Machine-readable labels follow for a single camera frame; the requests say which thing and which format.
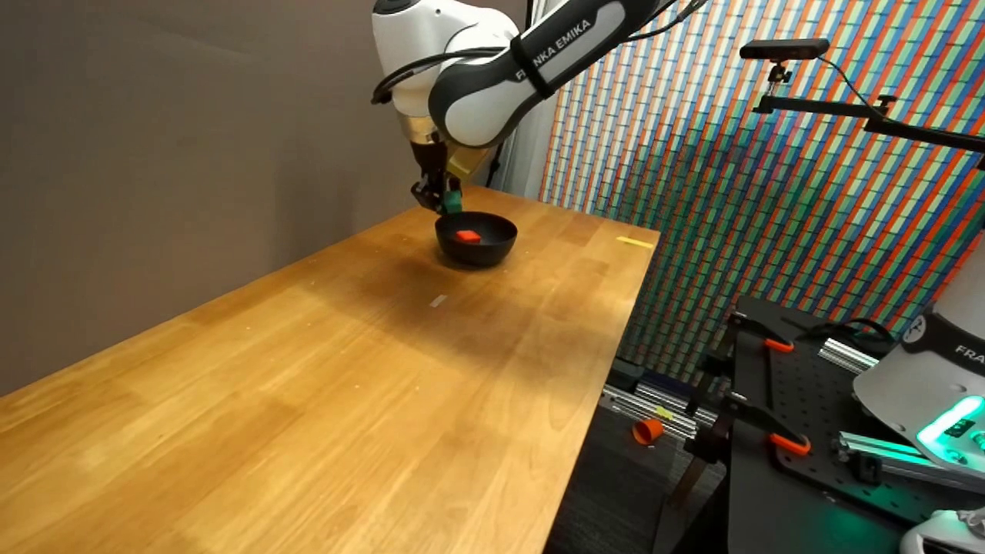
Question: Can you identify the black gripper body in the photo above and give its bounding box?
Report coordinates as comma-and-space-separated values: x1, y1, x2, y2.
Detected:
413, 141, 447, 202

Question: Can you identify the red block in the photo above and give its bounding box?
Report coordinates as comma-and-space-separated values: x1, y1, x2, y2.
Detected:
457, 227, 479, 243

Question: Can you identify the orange black clamp upper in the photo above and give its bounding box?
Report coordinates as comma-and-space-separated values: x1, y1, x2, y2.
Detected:
731, 312, 797, 354

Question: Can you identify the orange black clamp lower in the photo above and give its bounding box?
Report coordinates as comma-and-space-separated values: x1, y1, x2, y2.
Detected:
719, 390, 814, 458

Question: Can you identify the green block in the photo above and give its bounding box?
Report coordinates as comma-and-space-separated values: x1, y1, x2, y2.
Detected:
445, 192, 461, 214

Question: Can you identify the black bowl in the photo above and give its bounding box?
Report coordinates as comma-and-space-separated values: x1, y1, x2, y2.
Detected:
434, 213, 518, 269

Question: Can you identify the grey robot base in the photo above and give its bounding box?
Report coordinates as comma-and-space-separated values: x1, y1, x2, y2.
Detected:
852, 251, 985, 478

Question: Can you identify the black perforated breadboard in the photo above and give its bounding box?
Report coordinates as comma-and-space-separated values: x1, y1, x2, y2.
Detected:
724, 295, 981, 554

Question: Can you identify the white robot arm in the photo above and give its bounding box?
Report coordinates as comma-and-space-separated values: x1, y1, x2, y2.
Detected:
371, 0, 707, 214

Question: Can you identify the orange black clamp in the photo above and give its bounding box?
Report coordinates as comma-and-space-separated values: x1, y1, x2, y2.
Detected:
719, 390, 814, 458
731, 312, 797, 354

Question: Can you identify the black camera on boom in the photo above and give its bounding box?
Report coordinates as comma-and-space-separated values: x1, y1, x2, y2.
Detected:
739, 41, 832, 62

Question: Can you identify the wooden table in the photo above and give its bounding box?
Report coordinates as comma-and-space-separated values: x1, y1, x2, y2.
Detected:
0, 192, 658, 554

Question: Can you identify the aluminium extrusion rail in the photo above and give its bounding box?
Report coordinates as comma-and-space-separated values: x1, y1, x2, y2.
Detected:
818, 337, 878, 371

